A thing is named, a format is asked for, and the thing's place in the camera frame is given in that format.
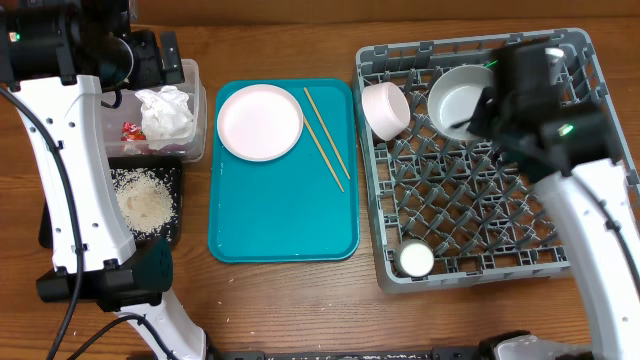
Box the grey bowl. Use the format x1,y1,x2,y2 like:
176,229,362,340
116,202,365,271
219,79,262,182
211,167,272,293
427,65,493,141

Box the white napkin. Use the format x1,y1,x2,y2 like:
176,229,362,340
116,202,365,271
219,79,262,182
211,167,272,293
135,85,195,150

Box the red snack wrapper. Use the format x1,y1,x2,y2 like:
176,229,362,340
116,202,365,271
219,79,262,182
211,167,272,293
121,122,146,141

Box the pink bowl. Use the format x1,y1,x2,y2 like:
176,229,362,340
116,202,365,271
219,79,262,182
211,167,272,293
361,82,411,141

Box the white plate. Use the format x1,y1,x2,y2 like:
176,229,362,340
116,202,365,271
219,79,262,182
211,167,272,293
217,84,303,162

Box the white cup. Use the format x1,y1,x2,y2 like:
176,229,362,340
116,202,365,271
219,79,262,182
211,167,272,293
393,239,435,278

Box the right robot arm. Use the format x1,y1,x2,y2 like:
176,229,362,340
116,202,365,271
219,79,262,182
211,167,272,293
467,40,639,359

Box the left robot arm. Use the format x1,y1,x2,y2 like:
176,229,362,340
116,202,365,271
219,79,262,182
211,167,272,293
1,0,215,359

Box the clear plastic bin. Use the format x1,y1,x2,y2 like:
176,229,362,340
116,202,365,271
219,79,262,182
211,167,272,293
101,59,208,162

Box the grey dish rack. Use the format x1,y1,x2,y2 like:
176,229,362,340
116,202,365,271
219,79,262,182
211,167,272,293
353,28,618,294

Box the black tray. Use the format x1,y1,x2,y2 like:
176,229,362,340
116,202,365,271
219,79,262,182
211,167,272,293
38,155,184,250

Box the rice pile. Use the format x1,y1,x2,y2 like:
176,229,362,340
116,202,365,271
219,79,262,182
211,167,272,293
111,168,176,235

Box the upper wooden chopstick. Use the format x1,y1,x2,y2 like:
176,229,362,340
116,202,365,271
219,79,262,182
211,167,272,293
303,87,351,180

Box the teal serving tray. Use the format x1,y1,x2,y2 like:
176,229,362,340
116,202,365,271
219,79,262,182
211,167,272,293
208,78,360,263

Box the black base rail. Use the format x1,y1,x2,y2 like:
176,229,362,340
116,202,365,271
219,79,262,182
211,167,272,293
127,329,591,360

